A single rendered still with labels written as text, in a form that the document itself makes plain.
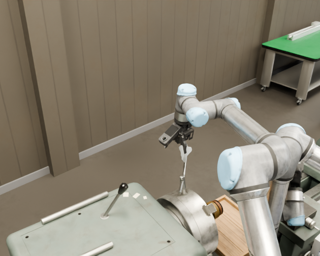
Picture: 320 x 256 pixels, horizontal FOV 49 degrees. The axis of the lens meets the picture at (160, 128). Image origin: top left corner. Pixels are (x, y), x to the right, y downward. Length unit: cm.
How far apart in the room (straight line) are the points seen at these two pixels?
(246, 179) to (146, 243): 49
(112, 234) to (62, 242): 18
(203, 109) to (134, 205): 48
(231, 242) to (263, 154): 89
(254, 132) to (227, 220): 86
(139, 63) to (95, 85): 58
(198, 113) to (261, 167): 39
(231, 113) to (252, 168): 36
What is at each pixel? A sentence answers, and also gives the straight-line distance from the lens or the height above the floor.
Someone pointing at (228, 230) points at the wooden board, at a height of 89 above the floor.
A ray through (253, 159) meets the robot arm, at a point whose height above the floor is 168.
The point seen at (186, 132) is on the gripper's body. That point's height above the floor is 146.
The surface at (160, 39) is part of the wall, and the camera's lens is 408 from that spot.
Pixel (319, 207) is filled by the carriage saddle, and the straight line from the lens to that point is 215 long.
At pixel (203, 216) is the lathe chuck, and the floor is 120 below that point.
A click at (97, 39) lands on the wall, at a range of 356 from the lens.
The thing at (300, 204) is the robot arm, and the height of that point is 117.
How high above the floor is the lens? 226
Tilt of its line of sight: 31 degrees down
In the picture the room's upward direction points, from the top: 1 degrees clockwise
